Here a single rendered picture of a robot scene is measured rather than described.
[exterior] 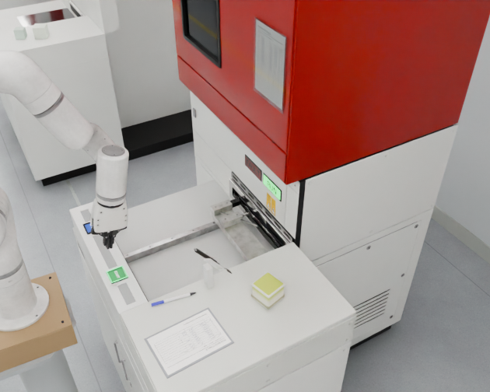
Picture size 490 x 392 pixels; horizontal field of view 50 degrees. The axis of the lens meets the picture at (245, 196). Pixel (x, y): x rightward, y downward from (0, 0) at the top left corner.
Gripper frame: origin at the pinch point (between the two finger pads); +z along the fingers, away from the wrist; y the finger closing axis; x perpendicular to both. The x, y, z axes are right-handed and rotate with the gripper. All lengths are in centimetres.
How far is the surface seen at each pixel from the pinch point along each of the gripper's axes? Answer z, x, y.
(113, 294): 15.9, 6.8, 0.1
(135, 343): 15.5, 27.6, 0.6
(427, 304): 78, 11, -173
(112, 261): 15.4, -7.0, -4.2
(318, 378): 31, 50, -54
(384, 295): 51, 15, -126
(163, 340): 13.7, 30.8, -6.4
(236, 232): 13, -6, -51
